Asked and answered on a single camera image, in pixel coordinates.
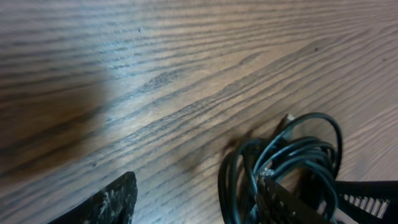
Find black USB cable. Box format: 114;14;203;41
217;112;343;224

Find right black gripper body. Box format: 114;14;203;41
336;181;397;224

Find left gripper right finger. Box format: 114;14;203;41
256;169;333;224

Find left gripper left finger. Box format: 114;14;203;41
49;172;137;224

